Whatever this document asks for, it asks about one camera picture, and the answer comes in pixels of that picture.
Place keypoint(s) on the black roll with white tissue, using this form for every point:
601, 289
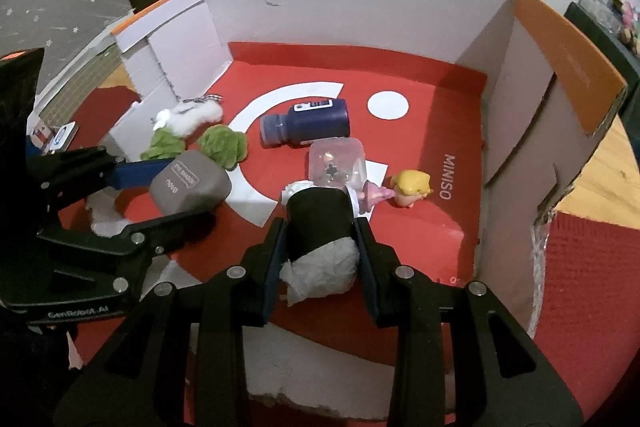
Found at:
320, 217

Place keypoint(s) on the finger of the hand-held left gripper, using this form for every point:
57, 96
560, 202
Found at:
175, 227
135, 174

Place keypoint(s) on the orange cardboard box red bottom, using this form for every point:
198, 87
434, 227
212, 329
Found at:
425, 232

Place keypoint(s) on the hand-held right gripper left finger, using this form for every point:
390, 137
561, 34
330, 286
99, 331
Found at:
272, 267

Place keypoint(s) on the person's left forearm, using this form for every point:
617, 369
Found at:
75, 354

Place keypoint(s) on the yellow-haired figurine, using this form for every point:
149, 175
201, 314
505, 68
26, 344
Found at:
410, 184

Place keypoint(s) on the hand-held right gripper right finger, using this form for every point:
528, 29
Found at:
367, 277

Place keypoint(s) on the row of small figures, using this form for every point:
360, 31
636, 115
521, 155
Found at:
625, 22

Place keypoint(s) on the dark blue bottle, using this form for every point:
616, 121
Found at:
315, 122

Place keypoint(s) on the grey eye shadow case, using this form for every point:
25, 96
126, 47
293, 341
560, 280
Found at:
190, 182

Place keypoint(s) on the person's dark clothing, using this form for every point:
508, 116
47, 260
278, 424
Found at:
25, 377

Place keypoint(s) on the red white carton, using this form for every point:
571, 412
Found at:
42, 139

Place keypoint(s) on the red table mat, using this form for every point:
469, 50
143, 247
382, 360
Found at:
585, 282

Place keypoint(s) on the green plush toy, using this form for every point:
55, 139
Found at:
224, 146
162, 146

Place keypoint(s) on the clear plastic box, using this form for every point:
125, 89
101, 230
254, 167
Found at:
340, 162

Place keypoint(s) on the dark green covered table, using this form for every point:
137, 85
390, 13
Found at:
590, 27

